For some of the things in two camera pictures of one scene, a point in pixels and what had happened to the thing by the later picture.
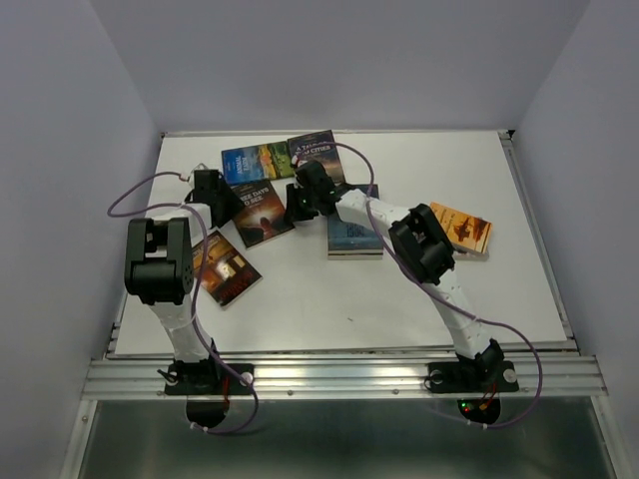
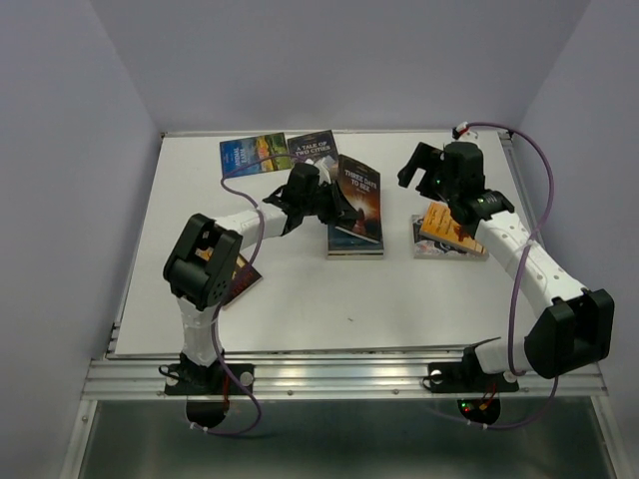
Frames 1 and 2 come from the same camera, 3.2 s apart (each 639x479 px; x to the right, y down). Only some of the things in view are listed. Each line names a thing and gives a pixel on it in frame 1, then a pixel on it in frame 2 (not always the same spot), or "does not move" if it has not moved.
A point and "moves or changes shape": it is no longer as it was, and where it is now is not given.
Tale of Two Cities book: (319, 147) does not move
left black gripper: (235, 201) -> (330, 216)
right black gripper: (292, 216) -> (424, 157)
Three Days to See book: (263, 217) moves or changes shape
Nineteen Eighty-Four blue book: (348, 241) does not move
